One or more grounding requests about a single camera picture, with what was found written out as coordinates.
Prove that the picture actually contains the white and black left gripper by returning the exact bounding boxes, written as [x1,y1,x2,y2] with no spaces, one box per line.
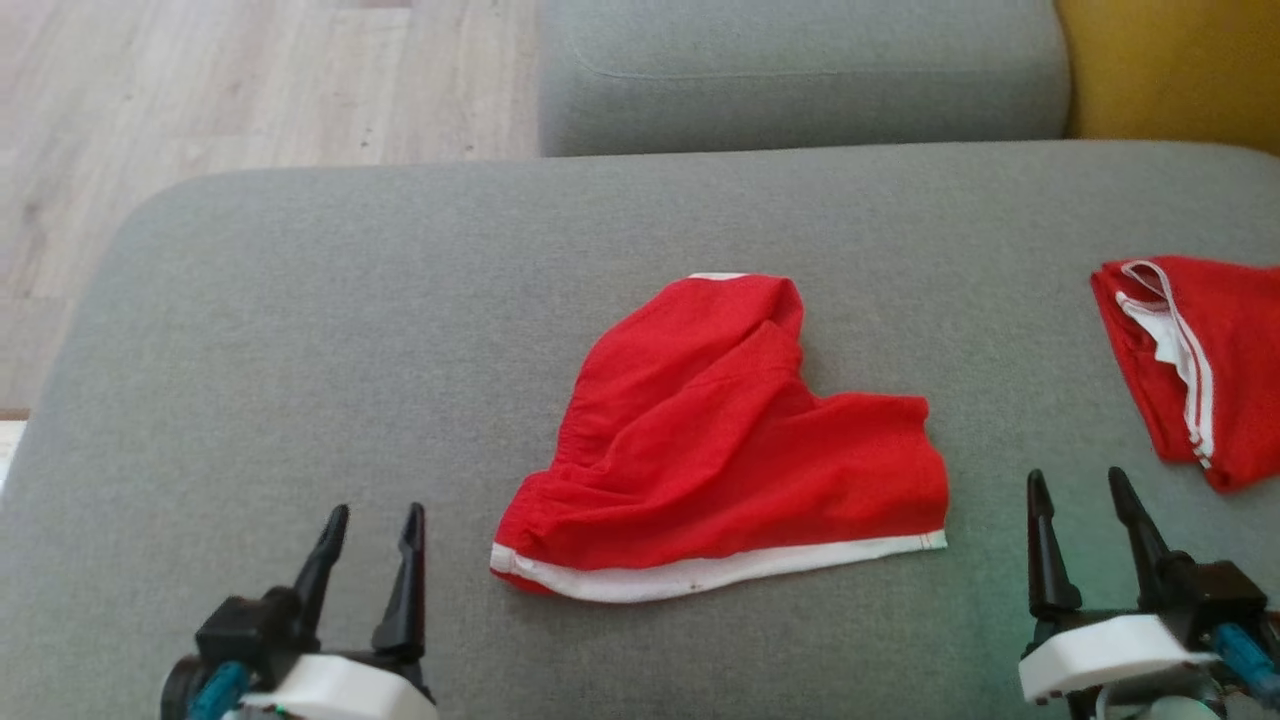
[160,503,441,720]

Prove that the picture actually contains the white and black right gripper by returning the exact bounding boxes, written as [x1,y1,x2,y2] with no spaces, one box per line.
[1018,467,1269,706]

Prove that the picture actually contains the red shorts with white trim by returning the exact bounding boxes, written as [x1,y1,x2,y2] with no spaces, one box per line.
[490,272,949,605]

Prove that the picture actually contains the yellow sofa backrest cushion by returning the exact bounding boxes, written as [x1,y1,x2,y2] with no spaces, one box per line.
[1055,0,1280,156]

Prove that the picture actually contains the grey sofa seat cushion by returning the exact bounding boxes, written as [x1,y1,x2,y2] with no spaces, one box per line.
[540,0,1071,158]

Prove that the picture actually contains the teal cable connector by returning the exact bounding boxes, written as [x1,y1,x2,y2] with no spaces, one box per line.
[185,660,253,720]
[1213,623,1280,706]

